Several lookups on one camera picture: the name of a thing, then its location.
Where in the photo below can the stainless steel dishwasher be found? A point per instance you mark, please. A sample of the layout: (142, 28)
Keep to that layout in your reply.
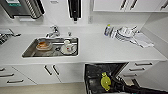
(103, 78)

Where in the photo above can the yellow colander bowl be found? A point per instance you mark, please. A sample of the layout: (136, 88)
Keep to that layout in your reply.
(106, 82)

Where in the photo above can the grey bowl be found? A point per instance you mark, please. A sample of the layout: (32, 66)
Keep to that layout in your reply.
(43, 48)

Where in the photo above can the chrome sink faucet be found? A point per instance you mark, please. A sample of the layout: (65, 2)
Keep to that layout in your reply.
(53, 32)

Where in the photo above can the small chrome soap pump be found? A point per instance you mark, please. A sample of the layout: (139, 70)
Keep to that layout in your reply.
(69, 34)

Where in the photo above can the steel kitchen sink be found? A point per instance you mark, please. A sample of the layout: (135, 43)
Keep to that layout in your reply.
(28, 54)

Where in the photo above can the small white bottle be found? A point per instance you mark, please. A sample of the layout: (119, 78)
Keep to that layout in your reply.
(113, 33)

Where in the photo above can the black soap dispenser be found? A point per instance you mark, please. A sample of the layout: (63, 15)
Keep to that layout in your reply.
(74, 8)

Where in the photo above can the white wall outlet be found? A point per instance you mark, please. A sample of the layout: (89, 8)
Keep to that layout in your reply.
(90, 19)

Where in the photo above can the white drawer unit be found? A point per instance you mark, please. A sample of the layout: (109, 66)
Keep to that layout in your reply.
(138, 70)

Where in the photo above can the small grey wall label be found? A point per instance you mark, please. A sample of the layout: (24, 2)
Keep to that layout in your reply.
(54, 2)

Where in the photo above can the white three-door wall cabinet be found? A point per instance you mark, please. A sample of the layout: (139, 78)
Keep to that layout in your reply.
(130, 5)

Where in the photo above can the white mug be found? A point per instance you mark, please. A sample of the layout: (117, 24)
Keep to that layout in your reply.
(67, 44)

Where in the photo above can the blue dish soap bottle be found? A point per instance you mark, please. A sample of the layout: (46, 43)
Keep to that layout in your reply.
(107, 30)

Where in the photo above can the white base cabinet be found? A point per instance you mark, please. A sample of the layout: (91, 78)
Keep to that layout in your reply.
(33, 75)

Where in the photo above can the orange sponge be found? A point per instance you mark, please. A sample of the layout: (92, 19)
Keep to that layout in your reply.
(42, 44)

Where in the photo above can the white patterned bowl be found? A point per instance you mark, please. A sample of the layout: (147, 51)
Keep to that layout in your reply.
(71, 51)

